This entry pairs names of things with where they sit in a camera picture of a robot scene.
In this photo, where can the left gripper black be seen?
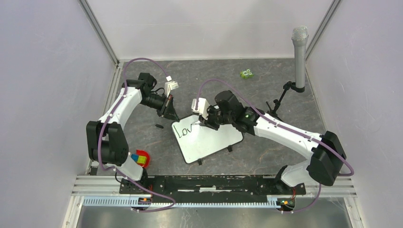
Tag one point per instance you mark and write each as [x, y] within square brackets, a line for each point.
[169, 112]

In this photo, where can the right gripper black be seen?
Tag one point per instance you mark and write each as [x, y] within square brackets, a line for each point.
[208, 122]

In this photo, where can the white whiteboard black frame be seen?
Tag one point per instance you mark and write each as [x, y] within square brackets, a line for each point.
[197, 142]

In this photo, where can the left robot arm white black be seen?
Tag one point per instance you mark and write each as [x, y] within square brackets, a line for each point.
[106, 140]

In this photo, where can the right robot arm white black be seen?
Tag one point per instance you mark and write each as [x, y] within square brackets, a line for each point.
[323, 153]

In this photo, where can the red bowl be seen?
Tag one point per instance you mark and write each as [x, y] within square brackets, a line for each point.
[141, 152]

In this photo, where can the colourful cube block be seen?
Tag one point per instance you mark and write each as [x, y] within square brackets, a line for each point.
[141, 160]

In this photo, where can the green toy block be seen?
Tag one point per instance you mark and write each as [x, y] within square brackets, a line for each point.
[246, 74]

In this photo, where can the black microphone stand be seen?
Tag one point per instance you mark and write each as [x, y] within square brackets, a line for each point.
[277, 102]

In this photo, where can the grey microphone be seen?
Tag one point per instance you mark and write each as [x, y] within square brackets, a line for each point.
[299, 38]

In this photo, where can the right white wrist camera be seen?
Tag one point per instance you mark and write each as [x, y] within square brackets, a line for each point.
[200, 106]

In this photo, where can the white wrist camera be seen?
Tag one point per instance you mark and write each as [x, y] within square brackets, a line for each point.
[200, 106]
[169, 86]

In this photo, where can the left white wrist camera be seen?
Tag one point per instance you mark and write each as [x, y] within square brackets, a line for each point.
[169, 86]

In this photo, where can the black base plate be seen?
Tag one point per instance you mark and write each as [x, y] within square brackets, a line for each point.
[211, 188]

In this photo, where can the aluminium frame rail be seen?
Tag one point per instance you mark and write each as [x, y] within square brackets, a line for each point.
[96, 186]

